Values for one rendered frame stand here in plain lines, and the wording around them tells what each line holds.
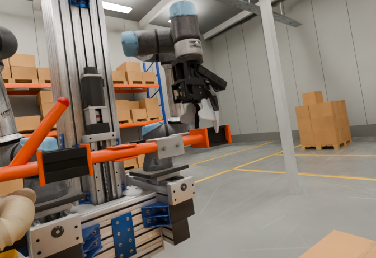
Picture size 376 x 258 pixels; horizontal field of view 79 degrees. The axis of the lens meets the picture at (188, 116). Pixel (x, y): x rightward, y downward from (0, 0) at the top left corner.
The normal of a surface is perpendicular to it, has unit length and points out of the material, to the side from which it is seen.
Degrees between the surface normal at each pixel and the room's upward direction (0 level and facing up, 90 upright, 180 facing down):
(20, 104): 90
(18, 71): 90
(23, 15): 90
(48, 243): 90
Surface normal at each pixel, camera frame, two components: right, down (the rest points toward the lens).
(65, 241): 0.62, -0.12
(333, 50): -0.77, 0.08
